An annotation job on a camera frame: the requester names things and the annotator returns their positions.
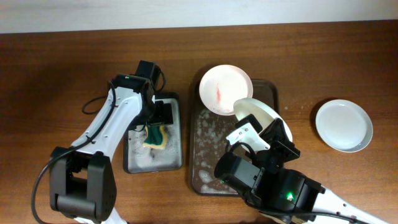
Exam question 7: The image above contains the large white stained plate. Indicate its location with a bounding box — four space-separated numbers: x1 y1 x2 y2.
233 98 293 142

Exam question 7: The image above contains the green and yellow sponge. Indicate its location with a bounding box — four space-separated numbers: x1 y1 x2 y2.
143 126 167 150

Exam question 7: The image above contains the pale blue-white plate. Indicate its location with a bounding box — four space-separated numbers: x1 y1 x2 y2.
315 100 373 153

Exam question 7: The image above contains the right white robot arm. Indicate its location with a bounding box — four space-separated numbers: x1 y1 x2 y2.
214 114 383 223

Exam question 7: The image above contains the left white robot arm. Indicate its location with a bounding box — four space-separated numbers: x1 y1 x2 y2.
47 60 167 223

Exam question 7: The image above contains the large brown serving tray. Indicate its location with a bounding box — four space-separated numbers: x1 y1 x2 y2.
188 79 280 197

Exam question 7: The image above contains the small black soapy tray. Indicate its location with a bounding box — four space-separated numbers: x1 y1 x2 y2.
123 92 183 174

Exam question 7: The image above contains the pink stained plate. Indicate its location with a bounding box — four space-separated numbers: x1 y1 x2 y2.
198 65 254 116

